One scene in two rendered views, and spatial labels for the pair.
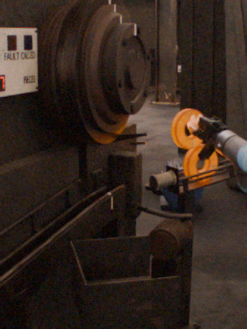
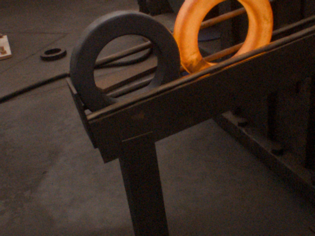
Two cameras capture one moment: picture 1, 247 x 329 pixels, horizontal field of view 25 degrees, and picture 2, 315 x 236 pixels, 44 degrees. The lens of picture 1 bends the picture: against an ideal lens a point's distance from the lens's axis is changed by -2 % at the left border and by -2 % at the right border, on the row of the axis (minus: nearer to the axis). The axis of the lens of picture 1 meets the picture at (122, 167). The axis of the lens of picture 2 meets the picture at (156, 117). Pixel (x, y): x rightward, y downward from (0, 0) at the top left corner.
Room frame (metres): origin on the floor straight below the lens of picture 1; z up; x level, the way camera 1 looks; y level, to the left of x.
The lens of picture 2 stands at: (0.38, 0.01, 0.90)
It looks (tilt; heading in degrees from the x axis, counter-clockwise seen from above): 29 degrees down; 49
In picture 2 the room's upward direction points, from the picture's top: 8 degrees counter-clockwise
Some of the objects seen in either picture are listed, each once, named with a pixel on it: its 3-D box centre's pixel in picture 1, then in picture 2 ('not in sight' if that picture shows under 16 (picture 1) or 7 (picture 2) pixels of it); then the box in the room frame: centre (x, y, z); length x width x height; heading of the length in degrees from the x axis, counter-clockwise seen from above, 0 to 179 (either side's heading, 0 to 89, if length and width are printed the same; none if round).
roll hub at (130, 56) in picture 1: (129, 69); not in sight; (1.72, -0.02, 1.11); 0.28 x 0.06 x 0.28; 157
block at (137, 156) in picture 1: (125, 185); not in sight; (1.98, -0.01, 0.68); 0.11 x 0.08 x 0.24; 67
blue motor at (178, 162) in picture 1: (181, 182); not in sight; (3.99, -0.43, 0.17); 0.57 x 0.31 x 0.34; 177
